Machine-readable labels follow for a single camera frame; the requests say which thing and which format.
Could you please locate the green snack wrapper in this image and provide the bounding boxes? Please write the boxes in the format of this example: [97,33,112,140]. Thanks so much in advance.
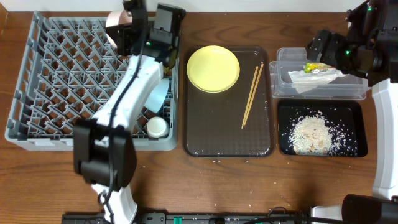
[304,63,336,73]

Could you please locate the white paper napkin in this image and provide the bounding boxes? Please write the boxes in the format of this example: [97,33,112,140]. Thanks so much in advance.
[288,69,346,94]

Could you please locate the yellow plate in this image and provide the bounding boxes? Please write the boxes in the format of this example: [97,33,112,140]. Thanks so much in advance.
[187,45,240,93]

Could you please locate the light blue bowl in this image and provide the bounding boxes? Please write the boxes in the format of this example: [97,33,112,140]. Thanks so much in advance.
[144,78,170,113]

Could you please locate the white cup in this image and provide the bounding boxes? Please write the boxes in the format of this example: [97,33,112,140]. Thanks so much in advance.
[146,116,169,139]

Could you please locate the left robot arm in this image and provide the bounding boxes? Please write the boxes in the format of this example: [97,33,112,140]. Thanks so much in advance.
[73,1,186,223]

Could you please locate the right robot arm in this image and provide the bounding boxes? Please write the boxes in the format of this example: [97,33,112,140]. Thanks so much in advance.
[306,0,397,223]

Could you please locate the black waste tray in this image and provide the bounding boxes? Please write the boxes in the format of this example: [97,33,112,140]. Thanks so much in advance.
[277,99,368,157]

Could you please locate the clear plastic bin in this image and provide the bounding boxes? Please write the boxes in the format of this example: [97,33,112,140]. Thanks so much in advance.
[269,47,370,100]

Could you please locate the wooden chopstick right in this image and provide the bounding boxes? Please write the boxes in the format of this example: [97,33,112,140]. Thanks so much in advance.
[245,63,264,125]

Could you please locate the wooden chopstick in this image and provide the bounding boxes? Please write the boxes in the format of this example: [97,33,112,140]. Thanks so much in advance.
[241,66,259,129]
[245,63,264,125]

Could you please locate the spilled rice pile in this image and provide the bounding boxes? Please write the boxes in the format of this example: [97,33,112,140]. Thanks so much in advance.
[280,106,358,157]

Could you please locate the wooden chopstick left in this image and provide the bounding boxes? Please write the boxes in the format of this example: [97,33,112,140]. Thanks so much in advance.
[241,66,259,129]

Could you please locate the grey plastic dish rack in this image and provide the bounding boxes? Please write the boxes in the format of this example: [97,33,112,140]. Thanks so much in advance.
[5,12,178,151]

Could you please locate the dark brown serving tray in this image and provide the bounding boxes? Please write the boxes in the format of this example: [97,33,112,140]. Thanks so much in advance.
[182,46,275,157]

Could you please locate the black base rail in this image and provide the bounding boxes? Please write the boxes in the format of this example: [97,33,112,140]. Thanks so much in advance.
[61,213,293,224]

